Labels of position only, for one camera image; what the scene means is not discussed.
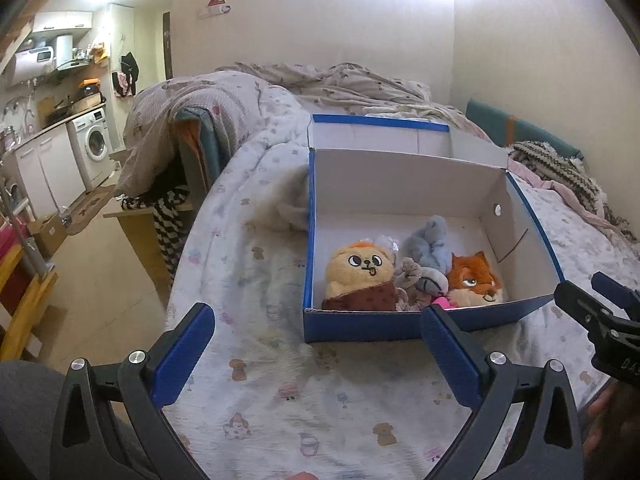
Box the orange fox plush toy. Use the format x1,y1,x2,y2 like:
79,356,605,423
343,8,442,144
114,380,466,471
447,252,504,308

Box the light blue plush toy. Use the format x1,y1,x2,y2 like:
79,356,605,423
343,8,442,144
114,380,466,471
400,216,452,297

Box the brown scrunchie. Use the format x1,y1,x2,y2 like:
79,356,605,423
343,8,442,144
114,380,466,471
394,257,432,312

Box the clear packaged white item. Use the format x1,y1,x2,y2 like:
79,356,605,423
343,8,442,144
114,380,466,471
361,234,399,262

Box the tan bear plush toy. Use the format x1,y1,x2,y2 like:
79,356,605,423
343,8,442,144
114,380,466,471
322,240,398,312

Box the yellow wooden chair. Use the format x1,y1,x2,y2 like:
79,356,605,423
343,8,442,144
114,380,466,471
1,269,58,361

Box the black white knitted throw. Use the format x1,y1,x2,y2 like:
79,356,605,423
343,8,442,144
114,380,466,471
510,140,629,230

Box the teal cushion with orange stripe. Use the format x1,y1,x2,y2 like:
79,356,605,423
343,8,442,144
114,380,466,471
465,99,584,159

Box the brown cardboard box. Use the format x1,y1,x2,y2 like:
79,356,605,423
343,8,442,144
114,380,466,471
27,214,67,259

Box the brown floor mat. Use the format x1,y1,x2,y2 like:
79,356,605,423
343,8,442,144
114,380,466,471
66,184,115,236

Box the white kitchen cabinet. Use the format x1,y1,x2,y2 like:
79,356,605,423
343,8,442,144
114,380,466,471
3,125,86,219

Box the white washing machine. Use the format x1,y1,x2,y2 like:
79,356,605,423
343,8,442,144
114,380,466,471
66,105,115,192

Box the black hanging clothes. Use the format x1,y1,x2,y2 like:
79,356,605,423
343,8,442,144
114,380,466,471
111,52,140,98

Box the beige patterned blanket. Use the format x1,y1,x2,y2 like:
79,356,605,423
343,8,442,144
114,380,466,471
117,63,636,242

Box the white water heater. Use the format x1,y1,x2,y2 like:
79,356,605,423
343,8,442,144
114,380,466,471
6,46,54,87

